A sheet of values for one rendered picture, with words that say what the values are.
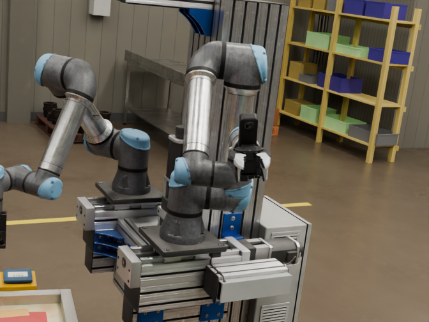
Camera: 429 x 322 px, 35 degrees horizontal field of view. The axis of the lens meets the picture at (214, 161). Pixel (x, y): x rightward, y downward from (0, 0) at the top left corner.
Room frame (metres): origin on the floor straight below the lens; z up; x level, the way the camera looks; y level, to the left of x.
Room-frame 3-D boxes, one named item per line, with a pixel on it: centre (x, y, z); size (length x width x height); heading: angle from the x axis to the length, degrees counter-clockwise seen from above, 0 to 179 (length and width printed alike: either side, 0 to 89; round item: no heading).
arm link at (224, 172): (1.82, -0.06, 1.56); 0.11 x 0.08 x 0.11; 94
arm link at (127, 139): (2.52, 0.32, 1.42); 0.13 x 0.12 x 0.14; 63
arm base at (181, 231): (2.08, 0.08, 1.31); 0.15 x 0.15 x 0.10
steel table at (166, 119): (8.56, 0.57, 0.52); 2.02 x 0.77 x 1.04; 28
